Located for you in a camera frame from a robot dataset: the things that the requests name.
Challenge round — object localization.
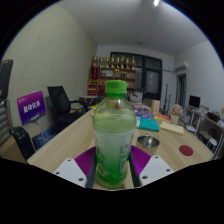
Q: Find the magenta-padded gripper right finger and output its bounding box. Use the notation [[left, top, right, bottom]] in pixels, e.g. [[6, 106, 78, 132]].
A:
[[128, 144, 175, 188]]

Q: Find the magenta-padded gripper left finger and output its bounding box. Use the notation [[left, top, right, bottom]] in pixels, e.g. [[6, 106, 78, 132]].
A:
[[52, 145, 98, 190]]

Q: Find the green drink bottle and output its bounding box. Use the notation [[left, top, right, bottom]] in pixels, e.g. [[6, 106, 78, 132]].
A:
[[92, 79, 138, 190]]

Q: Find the small metal cup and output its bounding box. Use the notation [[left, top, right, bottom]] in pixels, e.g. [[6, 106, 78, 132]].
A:
[[136, 133, 161, 156]]

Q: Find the teal book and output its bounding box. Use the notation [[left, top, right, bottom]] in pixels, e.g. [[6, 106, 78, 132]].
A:
[[138, 117, 160, 133]]

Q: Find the yellow notepad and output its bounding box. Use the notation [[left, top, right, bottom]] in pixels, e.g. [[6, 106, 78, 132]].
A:
[[158, 120, 185, 136]]

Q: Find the blue patterned book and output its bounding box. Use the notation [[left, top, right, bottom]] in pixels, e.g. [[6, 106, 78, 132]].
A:
[[135, 110, 155, 120]]

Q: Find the flat round red coaster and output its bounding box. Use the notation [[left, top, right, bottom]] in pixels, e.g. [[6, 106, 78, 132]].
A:
[[178, 144, 194, 157]]

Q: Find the orange book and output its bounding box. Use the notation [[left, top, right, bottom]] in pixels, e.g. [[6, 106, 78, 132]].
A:
[[153, 113, 171, 122]]

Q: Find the orange standing card box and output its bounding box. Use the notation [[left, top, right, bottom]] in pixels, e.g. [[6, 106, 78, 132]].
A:
[[150, 99, 162, 115]]

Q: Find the potted flower bouquet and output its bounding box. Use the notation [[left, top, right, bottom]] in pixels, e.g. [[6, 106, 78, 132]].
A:
[[169, 103, 184, 126]]

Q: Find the black office chair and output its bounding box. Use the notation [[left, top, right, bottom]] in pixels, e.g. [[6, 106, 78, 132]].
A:
[[46, 85, 90, 133]]

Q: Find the black tripod stand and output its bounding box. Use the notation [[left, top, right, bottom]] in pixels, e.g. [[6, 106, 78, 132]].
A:
[[162, 83, 172, 116]]

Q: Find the black backpack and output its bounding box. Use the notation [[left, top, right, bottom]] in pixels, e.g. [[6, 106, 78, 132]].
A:
[[9, 125, 36, 163]]

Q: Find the white round stool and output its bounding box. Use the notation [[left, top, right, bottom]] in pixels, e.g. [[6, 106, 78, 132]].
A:
[[206, 137, 219, 153]]

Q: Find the purple sign board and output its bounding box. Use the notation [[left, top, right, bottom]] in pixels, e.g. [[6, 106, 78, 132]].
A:
[[16, 90, 47, 126]]

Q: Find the long cluttered side desk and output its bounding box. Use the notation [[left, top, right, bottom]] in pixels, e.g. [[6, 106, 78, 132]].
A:
[[184, 106, 224, 161]]

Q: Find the black computer monitor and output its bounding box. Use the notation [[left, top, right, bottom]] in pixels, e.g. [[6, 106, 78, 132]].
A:
[[188, 95, 202, 110]]

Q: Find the black framed glass door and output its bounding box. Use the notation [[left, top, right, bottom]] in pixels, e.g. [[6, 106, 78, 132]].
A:
[[110, 51, 163, 101]]

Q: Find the wooden shelf unit with trophies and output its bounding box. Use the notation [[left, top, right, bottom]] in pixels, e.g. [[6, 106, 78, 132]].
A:
[[87, 55, 137, 97]]

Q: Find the striped cushioned chair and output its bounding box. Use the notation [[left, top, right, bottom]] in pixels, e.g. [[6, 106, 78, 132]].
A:
[[0, 99, 13, 148]]

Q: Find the white wall air conditioner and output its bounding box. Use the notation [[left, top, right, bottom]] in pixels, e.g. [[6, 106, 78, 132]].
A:
[[174, 60, 189, 72]]

